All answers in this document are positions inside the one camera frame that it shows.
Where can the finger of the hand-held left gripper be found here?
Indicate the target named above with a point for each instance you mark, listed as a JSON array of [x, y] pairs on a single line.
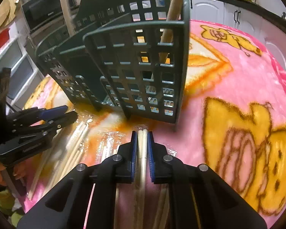
[[54, 110], [66, 118]]

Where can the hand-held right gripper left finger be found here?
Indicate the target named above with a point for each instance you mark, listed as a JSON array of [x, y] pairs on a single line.
[[134, 152]]

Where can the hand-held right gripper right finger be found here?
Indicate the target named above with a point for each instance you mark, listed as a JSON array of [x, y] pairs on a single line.
[[151, 152]]

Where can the bunch of wooden chopsticks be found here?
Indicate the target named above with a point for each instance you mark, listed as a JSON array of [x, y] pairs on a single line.
[[82, 134]]

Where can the white plastic drawer unit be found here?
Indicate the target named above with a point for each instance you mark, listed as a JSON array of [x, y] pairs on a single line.
[[16, 66]]

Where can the round wooden board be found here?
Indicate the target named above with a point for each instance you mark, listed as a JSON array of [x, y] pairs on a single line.
[[2, 14]]

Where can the metal shelf rack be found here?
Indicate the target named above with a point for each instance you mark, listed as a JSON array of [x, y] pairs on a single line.
[[66, 16]]

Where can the black microwave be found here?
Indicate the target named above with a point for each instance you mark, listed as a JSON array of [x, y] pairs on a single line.
[[41, 9]]

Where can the green clothing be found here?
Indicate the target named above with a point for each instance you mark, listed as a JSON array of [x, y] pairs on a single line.
[[3, 202]]

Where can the pink printed blanket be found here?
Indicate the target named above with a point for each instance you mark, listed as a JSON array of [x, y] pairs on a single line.
[[240, 83]]

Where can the white kitchen cabinets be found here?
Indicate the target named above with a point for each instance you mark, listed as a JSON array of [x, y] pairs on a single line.
[[247, 21]]

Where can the black kitchen countertop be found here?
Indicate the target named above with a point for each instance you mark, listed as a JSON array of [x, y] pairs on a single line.
[[259, 9]]

